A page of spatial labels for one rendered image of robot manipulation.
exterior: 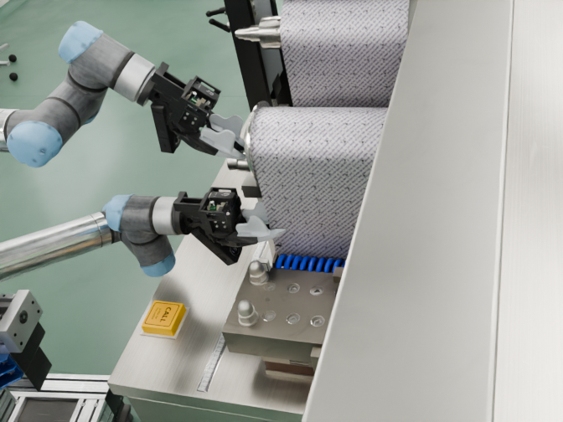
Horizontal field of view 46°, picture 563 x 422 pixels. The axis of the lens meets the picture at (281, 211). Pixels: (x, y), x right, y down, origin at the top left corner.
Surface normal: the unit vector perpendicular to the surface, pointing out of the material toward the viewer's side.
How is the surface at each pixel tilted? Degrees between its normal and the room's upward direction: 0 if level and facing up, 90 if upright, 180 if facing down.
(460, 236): 0
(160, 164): 0
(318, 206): 90
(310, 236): 90
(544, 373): 0
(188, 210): 90
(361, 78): 92
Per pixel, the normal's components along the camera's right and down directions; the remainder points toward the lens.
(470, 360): -0.17, -0.74
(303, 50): -0.27, 0.64
